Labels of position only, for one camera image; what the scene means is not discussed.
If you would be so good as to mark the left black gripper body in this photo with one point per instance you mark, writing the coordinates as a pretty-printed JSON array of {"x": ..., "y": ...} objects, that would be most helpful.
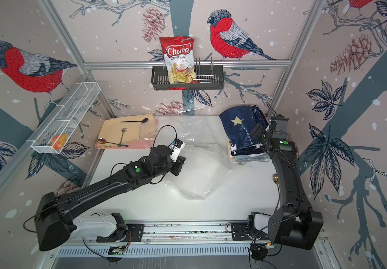
[{"x": 175, "y": 167}]

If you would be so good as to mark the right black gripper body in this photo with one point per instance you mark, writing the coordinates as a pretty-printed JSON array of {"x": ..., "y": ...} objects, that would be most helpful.
[{"x": 260, "y": 134}]

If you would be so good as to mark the navy blue fleece blanket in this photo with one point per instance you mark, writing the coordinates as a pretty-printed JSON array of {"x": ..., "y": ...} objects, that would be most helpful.
[{"x": 238, "y": 122}]

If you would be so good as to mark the light blue bear blanket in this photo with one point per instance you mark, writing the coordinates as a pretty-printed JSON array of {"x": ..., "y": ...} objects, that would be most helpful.
[{"x": 251, "y": 157}]

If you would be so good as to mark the clear plastic vacuum bag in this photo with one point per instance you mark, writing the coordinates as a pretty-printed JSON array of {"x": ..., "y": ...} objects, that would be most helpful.
[{"x": 207, "y": 162}]

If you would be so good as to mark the orange checkered blanket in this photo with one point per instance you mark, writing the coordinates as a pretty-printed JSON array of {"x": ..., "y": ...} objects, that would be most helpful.
[{"x": 229, "y": 146}]

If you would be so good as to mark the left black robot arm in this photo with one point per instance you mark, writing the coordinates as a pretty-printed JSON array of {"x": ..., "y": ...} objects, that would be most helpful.
[{"x": 60, "y": 218}]

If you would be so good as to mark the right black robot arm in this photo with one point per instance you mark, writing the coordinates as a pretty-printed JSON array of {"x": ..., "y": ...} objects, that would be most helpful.
[{"x": 295, "y": 223}]

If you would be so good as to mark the red Chuba chips bag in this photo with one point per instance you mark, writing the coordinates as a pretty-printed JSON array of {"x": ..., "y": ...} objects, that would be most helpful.
[{"x": 179, "y": 59}]

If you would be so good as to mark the pink tray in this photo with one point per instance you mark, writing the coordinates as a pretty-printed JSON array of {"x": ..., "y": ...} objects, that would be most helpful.
[{"x": 126, "y": 144}]

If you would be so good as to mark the gold spoon pair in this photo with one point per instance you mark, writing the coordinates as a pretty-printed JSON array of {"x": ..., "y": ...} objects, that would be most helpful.
[{"x": 276, "y": 179}]

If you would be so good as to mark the black spoon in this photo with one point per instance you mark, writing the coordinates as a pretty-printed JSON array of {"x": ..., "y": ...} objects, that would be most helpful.
[{"x": 133, "y": 121}]

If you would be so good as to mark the small silver spoon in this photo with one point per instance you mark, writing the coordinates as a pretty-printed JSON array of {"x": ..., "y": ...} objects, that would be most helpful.
[{"x": 121, "y": 138}]

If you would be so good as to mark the beige wooden cutting board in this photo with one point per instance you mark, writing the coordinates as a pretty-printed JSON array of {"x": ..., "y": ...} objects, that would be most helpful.
[{"x": 112, "y": 129}]

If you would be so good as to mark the left circuit board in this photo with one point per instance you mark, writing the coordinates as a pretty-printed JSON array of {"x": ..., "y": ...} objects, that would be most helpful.
[{"x": 118, "y": 250}]

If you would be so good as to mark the circuit board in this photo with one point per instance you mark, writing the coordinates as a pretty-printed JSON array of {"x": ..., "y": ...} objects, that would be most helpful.
[
  {"x": 258, "y": 247},
  {"x": 118, "y": 250}
]

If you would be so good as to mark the right circuit board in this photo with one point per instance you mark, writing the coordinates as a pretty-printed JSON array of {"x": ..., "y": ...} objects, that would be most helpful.
[{"x": 258, "y": 247}]

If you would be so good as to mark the orange item in basket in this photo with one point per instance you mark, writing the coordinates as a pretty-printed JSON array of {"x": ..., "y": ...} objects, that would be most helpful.
[{"x": 58, "y": 142}]

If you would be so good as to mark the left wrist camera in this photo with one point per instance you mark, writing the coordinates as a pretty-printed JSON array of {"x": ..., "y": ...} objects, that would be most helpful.
[{"x": 178, "y": 145}]

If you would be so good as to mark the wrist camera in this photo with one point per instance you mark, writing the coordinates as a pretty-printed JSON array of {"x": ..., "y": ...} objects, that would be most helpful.
[
  {"x": 178, "y": 145},
  {"x": 279, "y": 123}
]

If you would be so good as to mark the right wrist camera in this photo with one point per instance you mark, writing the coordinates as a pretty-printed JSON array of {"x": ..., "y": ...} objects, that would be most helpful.
[{"x": 279, "y": 123}]

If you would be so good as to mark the silver white-handled spoon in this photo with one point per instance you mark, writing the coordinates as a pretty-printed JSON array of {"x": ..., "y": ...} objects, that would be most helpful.
[{"x": 140, "y": 128}]

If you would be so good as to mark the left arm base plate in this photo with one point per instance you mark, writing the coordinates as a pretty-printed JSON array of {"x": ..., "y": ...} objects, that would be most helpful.
[{"x": 131, "y": 233}]

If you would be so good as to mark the dark grey wall rack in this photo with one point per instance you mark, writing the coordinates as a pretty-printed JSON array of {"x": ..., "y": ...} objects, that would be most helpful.
[{"x": 199, "y": 77}]

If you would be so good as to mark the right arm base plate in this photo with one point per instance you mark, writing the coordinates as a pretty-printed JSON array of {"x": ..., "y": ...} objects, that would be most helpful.
[{"x": 242, "y": 231}]

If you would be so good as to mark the white wire basket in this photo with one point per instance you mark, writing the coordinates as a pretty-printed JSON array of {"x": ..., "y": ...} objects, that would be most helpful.
[{"x": 67, "y": 117}]

